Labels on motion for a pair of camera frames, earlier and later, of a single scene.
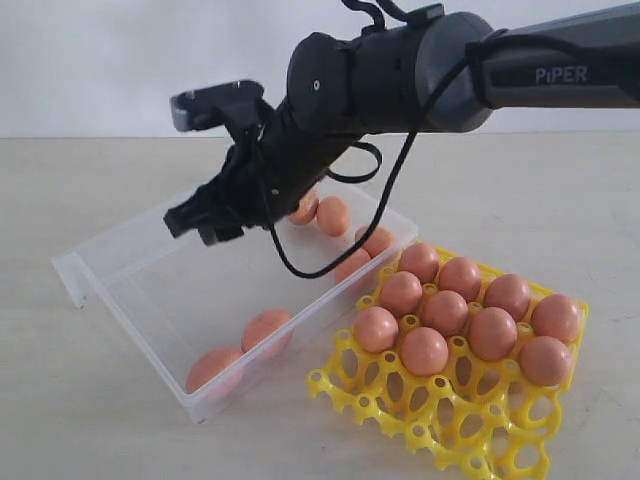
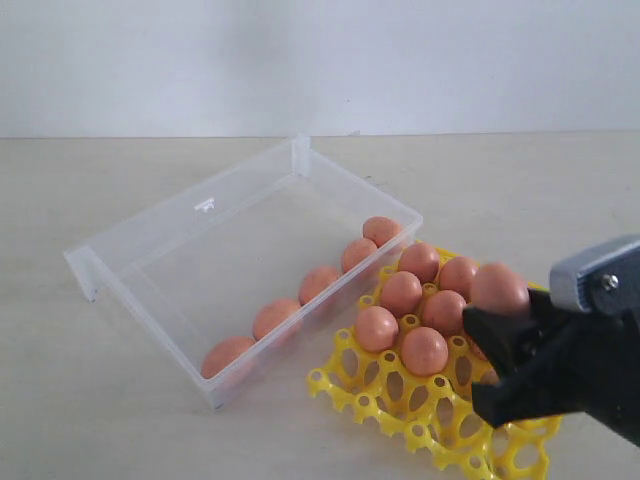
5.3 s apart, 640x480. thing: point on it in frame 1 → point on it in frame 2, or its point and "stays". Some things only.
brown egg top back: (306, 209) → (315, 280)
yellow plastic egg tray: (460, 360) stays
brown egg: (420, 259) stays
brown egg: (333, 215) → (497, 285)
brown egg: (446, 312) stays
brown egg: (462, 277) stays
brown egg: (425, 351) stays
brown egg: (375, 329) stays
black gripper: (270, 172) → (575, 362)
